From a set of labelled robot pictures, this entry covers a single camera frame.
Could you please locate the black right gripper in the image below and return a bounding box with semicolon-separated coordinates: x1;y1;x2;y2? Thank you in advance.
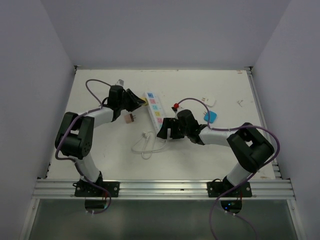
158;117;190;140

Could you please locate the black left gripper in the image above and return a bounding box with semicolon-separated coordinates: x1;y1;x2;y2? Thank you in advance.
118;88;145;112

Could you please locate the yellow plug block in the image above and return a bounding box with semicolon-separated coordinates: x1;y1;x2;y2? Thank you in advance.
142;98;148;106

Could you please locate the brown plug block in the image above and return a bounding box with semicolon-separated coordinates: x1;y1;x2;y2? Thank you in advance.
124;113;136;124

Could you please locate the white power strip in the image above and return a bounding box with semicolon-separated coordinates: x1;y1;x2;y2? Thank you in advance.
144;91;166;135

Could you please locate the blue plug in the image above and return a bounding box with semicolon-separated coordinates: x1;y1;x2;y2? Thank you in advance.
203;111;218;124

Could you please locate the white plug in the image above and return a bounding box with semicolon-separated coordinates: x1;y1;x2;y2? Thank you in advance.
200;95;216;108

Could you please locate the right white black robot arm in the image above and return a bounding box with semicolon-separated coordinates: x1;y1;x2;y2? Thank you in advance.
157;109;275;197

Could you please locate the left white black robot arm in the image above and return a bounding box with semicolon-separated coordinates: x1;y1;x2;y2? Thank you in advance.
54;85;146;197

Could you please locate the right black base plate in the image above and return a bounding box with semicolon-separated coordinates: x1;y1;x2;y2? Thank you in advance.
206;181;253;198

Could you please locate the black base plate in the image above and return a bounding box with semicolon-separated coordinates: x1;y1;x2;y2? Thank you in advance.
206;181;253;198
72;180;120;198

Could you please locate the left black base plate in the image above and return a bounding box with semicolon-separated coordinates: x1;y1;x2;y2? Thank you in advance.
72;180;120;198

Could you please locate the aluminium front rail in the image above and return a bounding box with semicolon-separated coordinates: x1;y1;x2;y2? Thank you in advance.
32;179;295;200

